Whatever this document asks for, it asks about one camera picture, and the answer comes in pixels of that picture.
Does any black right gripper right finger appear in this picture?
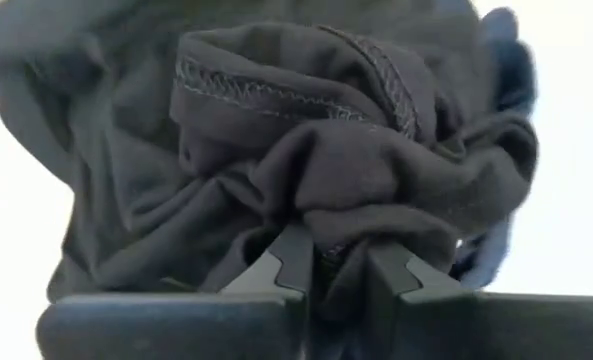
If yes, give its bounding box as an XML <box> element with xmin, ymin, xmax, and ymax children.
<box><xmin>365</xmin><ymin>241</ymin><xmax>593</xmax><ymax>360</ymax></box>

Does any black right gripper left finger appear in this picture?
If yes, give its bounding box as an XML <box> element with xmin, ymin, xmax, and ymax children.
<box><xmin>35</xmin><ymin>222</ymin><xmax>316</xmax><ymax>360</ymax></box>

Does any black garment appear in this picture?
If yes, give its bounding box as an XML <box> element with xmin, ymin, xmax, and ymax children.
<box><xmin>0</xmin><ymin>0</ymin><xmax>540</xmax><ymax>321</ymax></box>

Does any navy blue garment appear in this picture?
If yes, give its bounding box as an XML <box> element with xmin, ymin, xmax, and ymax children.
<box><xmin>450</xmin><ymin>5</ymin><xmax>538</xmax><ymax>292</ymax></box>

